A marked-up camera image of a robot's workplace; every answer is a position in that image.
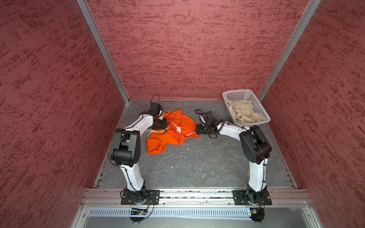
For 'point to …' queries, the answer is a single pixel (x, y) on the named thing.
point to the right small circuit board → (257, 213)
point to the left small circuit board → (136, 211)
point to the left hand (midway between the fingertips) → (165, 128)
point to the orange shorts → (179, 127)
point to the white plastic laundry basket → (246, 94)
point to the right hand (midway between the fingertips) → (199, 132)
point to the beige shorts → (243, 112)
